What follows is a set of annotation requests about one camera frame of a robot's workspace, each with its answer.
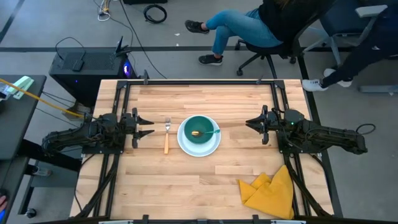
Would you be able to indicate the blue office chair white armrest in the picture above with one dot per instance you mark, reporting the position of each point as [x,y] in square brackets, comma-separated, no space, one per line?
[370,11]

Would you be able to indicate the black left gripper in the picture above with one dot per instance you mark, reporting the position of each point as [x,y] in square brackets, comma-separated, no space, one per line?
[127,126]

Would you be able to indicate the person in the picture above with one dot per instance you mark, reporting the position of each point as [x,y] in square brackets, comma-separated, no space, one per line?
[2,203]
[357,59]
[242,28]

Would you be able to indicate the black table clamp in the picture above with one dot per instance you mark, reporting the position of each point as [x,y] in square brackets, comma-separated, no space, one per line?
[255,219]
[145,219]

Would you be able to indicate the black office chair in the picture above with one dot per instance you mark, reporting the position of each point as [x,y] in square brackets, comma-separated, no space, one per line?
[270,49]

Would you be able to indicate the mint green desk item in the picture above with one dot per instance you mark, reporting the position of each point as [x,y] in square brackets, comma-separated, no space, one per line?
[23,84]

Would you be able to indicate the black aluminium table frame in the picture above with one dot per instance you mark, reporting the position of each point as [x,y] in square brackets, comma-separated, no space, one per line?
[199,82]

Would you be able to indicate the black antenna stand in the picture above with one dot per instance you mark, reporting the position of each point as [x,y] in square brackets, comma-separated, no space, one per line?
[119,48]

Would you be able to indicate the white round plate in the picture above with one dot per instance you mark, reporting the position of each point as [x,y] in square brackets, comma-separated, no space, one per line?
[199,152]

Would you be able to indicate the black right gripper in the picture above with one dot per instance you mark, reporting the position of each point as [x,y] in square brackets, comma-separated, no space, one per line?
[275,121]

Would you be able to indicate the black computer tower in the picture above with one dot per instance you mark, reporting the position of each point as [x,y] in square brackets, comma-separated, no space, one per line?
[93,81]

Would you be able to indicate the black caster wheel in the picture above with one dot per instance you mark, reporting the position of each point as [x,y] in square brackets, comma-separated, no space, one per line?
[31,213]

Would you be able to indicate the black side desk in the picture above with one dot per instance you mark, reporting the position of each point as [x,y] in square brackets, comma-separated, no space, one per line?
[18,124]

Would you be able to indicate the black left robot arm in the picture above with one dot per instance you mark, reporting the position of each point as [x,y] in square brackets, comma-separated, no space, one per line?
[68,137]

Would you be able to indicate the silver bracket bar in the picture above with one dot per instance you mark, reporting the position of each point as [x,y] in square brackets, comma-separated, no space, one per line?
[116,222]
[287,222]

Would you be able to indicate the dark green bowl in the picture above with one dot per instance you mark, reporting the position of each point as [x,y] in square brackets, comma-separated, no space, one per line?
[194,124]

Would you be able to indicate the white power strip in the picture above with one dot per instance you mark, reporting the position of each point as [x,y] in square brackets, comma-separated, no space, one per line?
[42,171]

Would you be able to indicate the yellow cloth napkin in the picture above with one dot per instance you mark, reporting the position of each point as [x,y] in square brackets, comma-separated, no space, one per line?
[270,199]

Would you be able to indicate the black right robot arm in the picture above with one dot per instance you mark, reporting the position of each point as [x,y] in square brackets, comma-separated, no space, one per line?
[326,137]

